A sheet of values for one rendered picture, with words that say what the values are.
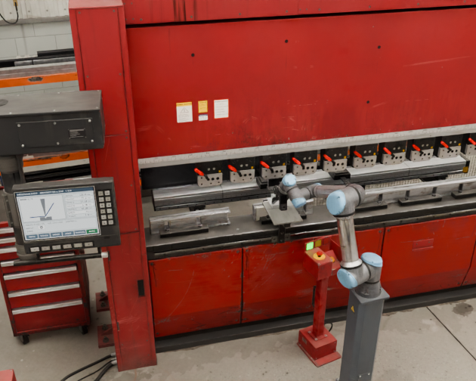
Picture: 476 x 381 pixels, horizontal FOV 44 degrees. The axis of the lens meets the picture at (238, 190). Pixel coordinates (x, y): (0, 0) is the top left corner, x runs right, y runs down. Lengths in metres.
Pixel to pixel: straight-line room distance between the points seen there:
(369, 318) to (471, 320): 1.34
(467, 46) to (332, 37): 0.87
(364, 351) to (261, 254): 0.85
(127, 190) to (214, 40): 0.93
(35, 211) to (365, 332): 1.92
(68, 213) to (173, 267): 1.04
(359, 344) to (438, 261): 1.12
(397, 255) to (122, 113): 2.15
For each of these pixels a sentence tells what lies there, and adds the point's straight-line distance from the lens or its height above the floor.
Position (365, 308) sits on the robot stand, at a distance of 3.40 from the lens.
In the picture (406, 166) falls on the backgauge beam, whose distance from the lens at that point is 4.35.
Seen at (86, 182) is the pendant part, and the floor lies 1.60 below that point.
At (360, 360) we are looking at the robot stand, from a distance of 3.67.
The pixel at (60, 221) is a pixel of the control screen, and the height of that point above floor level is 1.41.
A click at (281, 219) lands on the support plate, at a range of 3.55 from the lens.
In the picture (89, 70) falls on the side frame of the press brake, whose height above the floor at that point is 2.00.
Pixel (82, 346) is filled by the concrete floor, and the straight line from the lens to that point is 4.27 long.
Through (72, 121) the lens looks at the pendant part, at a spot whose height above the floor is 1.90.
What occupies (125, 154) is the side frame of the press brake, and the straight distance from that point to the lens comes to 3.15.
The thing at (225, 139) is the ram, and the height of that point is 1.47.
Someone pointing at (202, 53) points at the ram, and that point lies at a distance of 3.23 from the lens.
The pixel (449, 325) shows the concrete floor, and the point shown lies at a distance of 4.55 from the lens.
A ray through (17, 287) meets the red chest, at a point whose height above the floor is 0.51.
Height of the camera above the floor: 2.88
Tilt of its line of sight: 29 degrees down
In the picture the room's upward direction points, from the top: straight up
